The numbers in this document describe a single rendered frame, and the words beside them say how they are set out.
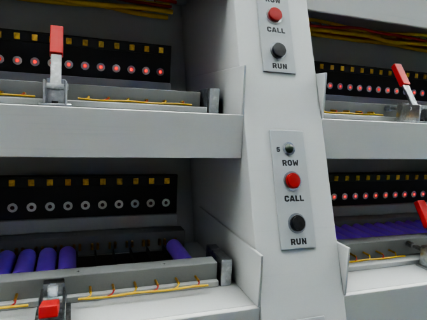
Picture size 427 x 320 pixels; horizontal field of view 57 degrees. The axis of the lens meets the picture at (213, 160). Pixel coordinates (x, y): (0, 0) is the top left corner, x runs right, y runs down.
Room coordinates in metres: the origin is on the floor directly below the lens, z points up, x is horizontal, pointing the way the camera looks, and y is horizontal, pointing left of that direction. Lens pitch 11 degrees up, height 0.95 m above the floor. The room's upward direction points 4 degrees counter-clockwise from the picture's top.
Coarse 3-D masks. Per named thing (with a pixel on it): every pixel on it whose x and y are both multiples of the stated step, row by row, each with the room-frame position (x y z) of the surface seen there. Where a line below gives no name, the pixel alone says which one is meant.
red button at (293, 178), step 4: (288, 176) 0.40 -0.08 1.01; (292, 176) 0.40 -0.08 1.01; (296, 176) 0.40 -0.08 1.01; (288, 180) 0.39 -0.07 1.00; (292, 180) 0.40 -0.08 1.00; (296, 180) 0.40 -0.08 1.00; (300, 180) 0.40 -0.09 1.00; (288, 184) 0.40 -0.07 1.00; (292, 184) 0.40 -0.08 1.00; (296, 184) 0.40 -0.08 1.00; (292, 188) 0.40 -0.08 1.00
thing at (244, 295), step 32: (0, 224) 0.46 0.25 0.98; (32, 224) 0.47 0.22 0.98; (64, 224) 0.48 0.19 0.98; (96, 224) 0.50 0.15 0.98; (128, 224) 0.51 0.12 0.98; (160, 224) 0.53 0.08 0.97; (192, 256) 0.50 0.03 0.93; (224, 256) 0.43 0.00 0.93; (256, 256) 0.38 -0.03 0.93; (224, 288) 0.42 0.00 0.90; (256, 288) 0.38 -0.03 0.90
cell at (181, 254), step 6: (174, 240) 0.49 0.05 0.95; (168, 246) 0.48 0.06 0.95; (174, 246) 0.47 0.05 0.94; (180, 246) 0.47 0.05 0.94; (168, 252) 0.49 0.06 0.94; (174, 252) 0.46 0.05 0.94; (180, 252) 0.45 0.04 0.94; (186, 252) 0.45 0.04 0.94; (174, 258) 0.46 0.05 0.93; (180, 258) 0.44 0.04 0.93
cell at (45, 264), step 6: (42, 252) 0.43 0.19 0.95; (48, 252) 0.43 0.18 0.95; (54, 252) 0.44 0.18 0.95; (42, 258) 0.42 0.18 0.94; (48, 258) 0.42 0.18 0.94; (54, 258) 0.43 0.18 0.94; (42, 264) 0.40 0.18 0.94; (48, 264) 0.40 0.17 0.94; (54, 264) 0.41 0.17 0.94; (36, 270) 0.39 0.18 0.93
